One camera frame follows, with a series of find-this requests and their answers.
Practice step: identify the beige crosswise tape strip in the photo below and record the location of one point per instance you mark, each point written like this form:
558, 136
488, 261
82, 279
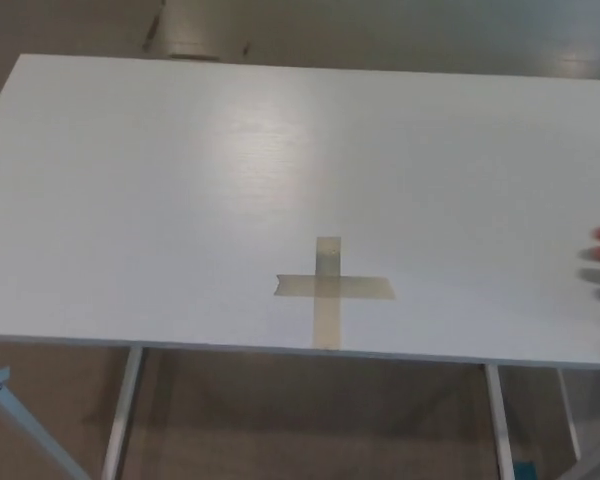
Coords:
365, 287

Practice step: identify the teal floor object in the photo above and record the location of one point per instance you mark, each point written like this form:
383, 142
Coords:
526, 471

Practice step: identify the light blue metal frame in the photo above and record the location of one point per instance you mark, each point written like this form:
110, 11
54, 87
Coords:
25, 430

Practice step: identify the thin white table leg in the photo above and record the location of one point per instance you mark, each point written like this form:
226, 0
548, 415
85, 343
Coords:
570, 415

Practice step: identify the beige lengthwise tape strip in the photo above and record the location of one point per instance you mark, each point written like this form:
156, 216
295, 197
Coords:
327, 320

